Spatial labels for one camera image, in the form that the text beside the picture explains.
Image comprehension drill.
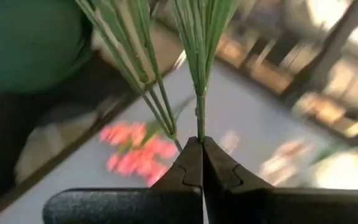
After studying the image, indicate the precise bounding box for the grey table mat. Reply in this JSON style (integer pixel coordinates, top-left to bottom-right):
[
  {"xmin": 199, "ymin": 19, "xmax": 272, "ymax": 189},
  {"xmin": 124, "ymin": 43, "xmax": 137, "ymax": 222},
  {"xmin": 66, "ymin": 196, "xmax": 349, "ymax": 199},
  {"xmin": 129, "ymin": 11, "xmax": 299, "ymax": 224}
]
[{"xmin": 0, "ymin": 60, "xmax": 332, "ymax": 224}]

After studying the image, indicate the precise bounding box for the pink blossom spray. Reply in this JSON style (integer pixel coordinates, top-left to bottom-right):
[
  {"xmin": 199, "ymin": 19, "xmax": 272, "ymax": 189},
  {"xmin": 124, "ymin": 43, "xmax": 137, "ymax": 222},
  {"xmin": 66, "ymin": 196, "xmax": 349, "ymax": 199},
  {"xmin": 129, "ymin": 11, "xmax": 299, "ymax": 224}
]
[
  {"xmin": 99, "ymin": 120, "xmax": 179, "ymax": 187},
  {"xmin": 75, "ymin": 0, "xmax": 239, "ymax": 153}
]

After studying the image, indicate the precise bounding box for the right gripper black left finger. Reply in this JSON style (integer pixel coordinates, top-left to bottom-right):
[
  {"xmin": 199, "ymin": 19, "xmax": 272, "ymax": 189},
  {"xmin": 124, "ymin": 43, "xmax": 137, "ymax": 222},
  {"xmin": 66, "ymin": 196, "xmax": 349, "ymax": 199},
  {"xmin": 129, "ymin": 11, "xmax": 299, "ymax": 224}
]
[{"xmin": 42, "ymin": 136, "xmax": 204, "ymax": 224}]

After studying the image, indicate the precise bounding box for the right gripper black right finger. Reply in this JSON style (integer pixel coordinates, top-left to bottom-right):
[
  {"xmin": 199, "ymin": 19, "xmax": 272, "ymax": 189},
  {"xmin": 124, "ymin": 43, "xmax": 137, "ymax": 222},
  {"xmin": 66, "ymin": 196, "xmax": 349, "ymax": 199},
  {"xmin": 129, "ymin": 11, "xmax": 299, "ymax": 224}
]
[{"xmin": 201, "ymin": 136, "xmax": 358, "ymax": 224}]

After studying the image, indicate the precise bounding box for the person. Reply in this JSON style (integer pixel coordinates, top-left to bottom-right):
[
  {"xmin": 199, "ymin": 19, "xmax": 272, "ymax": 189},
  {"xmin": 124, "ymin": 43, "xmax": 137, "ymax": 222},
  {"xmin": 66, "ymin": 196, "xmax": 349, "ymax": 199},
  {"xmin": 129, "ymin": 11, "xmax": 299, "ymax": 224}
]
[{"xmin": 0, "ymin": 0, "xmax": 136, "ymax": 206}]

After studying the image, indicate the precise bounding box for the white blossom spray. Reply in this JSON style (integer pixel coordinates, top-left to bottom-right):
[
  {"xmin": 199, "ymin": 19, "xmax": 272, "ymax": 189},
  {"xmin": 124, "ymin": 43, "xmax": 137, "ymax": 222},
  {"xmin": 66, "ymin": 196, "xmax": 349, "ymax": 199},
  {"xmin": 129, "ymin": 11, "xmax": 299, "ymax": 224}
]
[{"xmin": 258, "ymin": 138, "xmax": 315, "ymax": 187}]

